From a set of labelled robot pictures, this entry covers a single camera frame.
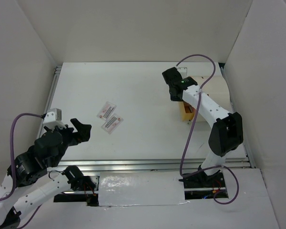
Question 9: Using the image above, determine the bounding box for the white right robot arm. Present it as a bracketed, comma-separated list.
[162, 67, 244, 187]

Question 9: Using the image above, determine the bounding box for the upper false lash case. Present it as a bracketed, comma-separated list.
[97, 102, 116, 121]

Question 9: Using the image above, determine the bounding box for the orange drawer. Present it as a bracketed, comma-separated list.
[183, 102, 195, 114]

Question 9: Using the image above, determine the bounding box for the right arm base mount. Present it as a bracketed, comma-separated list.
[179, 170, 228, 200]

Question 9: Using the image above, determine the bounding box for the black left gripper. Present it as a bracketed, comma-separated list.
[45, 117, 92, 167]

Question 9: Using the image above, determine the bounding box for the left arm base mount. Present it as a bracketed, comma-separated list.
[53, 175, 100, 207]

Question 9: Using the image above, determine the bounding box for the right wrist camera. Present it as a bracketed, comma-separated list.
[177, 67, 187, 78]

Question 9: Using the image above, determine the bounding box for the yellow drawer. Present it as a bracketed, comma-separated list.
[178, 102, 196, 122]

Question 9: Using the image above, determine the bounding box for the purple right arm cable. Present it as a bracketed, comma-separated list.
[175, 54, 240, 205]

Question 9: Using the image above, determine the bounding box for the white taped cover panel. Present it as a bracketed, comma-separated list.
[98, 172, 186, 207]

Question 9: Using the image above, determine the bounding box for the lower false lash case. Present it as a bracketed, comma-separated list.
[101, 114, 123, 134]

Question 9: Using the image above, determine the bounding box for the cream cylindrical drawer organizer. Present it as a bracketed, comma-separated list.
[183, 75, 232, 126]

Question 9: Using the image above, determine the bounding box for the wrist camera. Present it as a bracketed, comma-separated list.
[43, 108, 64, 129]
[177, 67, 187, 78]

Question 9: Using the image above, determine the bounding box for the aluminium rail frame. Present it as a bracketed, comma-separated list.
[26, 62, 255, 174]

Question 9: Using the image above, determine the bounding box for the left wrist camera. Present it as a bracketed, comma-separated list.
[43, 108, 64, 129]

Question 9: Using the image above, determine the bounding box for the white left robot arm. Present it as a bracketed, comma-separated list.
[0, 118, 92, 229]

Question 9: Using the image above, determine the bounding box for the false lash case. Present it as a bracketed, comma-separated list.
[101, 114, 123, 134]
[97, 102, 116, 121]

